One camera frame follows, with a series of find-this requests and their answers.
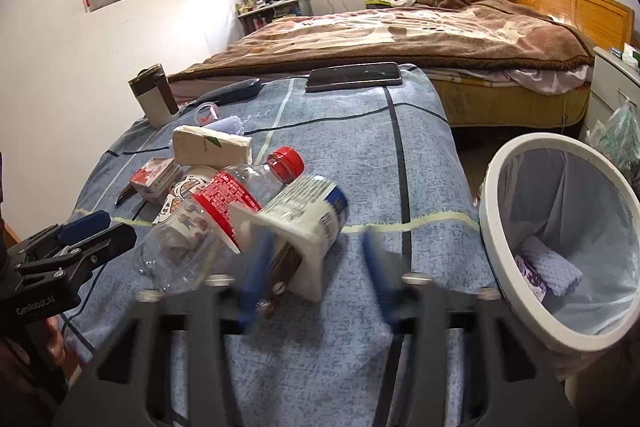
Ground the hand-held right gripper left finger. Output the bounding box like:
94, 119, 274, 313
52, 229, 281, 427

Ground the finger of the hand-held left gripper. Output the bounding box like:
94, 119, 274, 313
10, 209, 112, 260
17, 223, 137, 294

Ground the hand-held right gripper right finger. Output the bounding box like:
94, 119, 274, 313
360, 229, 583, 427

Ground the white jar blue label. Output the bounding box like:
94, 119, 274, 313
227, 175, 349, 303

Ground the small red white box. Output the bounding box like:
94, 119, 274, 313
131, 158, 183, 202

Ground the clear plastic bottle red cap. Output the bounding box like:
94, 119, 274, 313
137, 146, 306, 295

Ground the printed paper cup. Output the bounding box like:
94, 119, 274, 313
152, 166, 226, 258

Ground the white soft tissue pack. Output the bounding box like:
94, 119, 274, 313
172, 125, 253, 168

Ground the light blue bin liner bag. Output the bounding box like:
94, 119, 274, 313
495, 147, 637, 338

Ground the person's left hand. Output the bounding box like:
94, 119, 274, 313
44, 316, 69, 367

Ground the brown snack wrapper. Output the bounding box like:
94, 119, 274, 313
115, 184, 138, 208

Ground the blue plaid blanket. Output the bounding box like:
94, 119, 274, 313
57, 64, 501, 427

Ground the white brown thermos mug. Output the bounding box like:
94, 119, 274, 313
128, 63, 180, 129

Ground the lavender rolled cloth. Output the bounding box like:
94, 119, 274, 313
207, 116, 246, 138

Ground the purple white tissue pack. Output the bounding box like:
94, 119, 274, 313
514, 237, 584, 303

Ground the dark blue oblong case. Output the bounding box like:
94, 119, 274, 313
179, 78, 262, 115

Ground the black smartphone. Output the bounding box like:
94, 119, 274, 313
305, 62, 403, 92

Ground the bed with yellow base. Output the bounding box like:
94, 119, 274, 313
430, 67, 593, 128

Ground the brown patterned bed blanket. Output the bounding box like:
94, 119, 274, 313
167, 0, 596, 82

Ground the cluttered shelf desk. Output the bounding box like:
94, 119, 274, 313
236, 0, 313, 35

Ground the green plastic bag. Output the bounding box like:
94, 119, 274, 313
587, 107, 640, 188

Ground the white nightstand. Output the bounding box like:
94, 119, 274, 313
585, 46, 640, 142

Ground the pile of small boxes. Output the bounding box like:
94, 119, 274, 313
607, 42, 640, 68

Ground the wooden headboard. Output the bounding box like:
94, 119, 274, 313
502, 0, 636, 52

